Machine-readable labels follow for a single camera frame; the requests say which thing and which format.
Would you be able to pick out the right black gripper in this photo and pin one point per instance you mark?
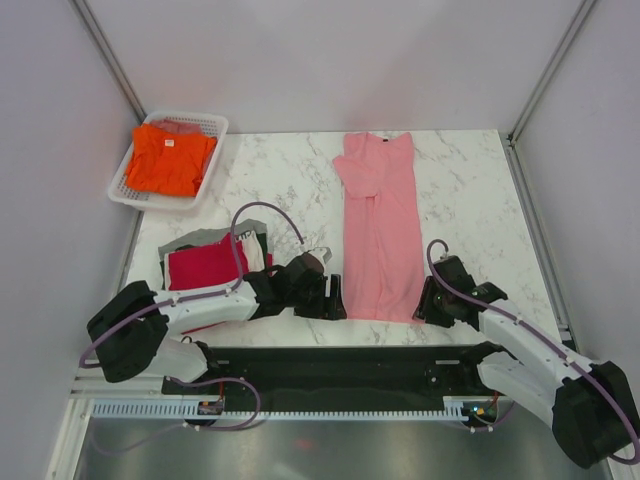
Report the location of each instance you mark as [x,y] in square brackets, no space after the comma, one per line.
[424,307]

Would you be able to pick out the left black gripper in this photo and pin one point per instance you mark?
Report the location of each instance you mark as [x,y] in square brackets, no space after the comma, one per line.
[332,308]

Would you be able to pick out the pink t shirt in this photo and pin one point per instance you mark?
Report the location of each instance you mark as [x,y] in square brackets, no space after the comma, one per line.
[383,259]

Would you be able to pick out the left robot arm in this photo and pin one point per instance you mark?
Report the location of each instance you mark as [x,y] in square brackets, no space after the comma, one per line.
[137,330]

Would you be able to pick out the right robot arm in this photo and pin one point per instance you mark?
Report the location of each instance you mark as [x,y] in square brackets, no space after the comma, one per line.
[588,406]

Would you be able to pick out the folded white t shirt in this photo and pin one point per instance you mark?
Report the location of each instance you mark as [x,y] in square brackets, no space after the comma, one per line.
[209,265]

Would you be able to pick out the folded red t shirt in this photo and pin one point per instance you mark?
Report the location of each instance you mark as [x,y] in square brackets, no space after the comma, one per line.
[237,303]

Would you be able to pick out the orange t shirt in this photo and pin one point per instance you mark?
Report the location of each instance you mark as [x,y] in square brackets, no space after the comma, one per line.
[165,163]

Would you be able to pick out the dark pink shirt in basket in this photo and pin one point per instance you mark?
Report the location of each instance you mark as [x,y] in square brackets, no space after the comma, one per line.
[176,127]

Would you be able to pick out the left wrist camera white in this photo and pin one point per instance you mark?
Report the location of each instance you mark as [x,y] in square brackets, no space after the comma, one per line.
[322,254]

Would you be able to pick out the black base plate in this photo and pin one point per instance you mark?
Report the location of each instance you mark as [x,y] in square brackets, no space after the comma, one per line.
[342,378]

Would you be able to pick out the white slotted cable duct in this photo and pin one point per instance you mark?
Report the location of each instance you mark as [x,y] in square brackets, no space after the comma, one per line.
[192,409]

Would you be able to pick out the right aluminium frame post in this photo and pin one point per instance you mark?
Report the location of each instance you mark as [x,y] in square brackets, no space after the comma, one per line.
[569,37]

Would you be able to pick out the aluminium frame post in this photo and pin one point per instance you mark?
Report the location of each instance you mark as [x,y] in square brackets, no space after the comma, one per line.
[569,37]
[96,33]

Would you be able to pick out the left aluminium frame post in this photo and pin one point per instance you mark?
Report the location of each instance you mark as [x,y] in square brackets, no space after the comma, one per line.
[96,33]

